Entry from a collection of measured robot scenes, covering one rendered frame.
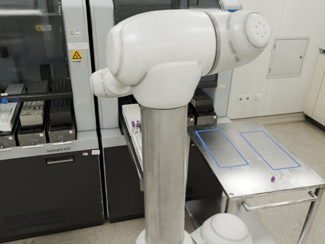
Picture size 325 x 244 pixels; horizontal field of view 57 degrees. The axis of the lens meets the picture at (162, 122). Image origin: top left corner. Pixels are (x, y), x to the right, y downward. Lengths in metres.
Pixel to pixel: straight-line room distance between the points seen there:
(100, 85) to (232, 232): 0.64
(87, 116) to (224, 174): 0.86
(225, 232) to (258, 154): 0.71
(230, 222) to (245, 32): 0.54
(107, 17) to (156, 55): 1.11
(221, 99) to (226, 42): 1.38
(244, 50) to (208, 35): 0.08
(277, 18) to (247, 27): 2.77
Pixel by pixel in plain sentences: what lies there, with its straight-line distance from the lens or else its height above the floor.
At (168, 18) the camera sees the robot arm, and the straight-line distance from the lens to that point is 0.57.
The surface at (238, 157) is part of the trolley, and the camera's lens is 1.47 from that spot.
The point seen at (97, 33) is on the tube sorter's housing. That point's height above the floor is 1.30.
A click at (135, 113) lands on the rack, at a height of 0.86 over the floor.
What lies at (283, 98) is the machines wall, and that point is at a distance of 3.75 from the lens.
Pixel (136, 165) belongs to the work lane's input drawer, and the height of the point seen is 0.81.
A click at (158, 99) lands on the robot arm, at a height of 1.39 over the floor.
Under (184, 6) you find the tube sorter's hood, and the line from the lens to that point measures 1.75.
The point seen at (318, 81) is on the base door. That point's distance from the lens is 3.81.
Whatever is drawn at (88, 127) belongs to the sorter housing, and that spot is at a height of 0.76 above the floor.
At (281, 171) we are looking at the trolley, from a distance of 1.45.
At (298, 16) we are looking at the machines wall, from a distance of 3.50.
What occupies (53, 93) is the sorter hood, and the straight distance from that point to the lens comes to 1.71.
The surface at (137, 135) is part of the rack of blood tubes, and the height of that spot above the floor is 0.87.
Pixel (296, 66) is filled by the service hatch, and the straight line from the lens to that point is 3.67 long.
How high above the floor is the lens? 1.61
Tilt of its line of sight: 27 degrees down
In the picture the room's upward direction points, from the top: 2 degrees clockwise
